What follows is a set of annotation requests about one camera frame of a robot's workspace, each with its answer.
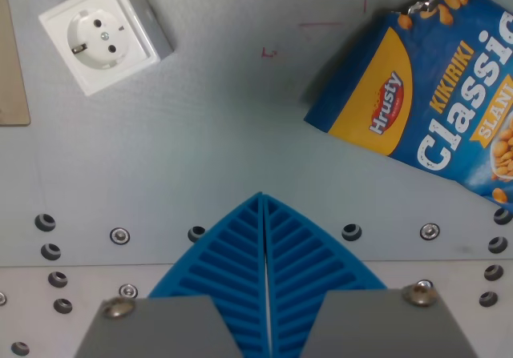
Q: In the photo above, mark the silver countersunk screw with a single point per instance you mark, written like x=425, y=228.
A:
x=429, y=231
x=128, y=290
x=2, y=298
x=119, y=236
x=425, y=283

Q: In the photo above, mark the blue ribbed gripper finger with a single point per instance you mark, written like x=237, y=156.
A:
x=304, y=262
x=224, y=262

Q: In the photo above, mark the thin beige wooden board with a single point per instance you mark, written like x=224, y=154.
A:
x=10, y=61

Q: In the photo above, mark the blue Hrusty Classic peanut bag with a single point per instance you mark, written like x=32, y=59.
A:
x=437, y=105

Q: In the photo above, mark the white wall socket grey box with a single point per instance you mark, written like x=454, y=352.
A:
x=100, y=41

